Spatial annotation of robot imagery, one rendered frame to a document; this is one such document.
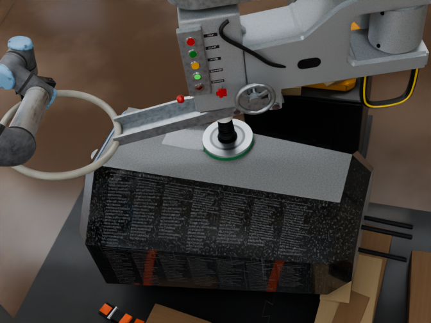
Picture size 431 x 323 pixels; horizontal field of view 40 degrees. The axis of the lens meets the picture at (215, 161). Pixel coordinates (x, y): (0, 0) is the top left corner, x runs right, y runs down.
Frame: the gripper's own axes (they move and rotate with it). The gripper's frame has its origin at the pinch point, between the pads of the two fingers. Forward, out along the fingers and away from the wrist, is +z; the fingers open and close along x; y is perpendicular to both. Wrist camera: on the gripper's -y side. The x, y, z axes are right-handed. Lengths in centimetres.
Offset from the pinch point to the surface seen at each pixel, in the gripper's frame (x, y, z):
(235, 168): 71, -53, 0
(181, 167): 56, -37, 4
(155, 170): 51, -28, 7
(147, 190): 54, -22, 13
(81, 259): 17, -2, 102
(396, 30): 90, -99, -65
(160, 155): 45, -34, 6
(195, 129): 42, -53, 3
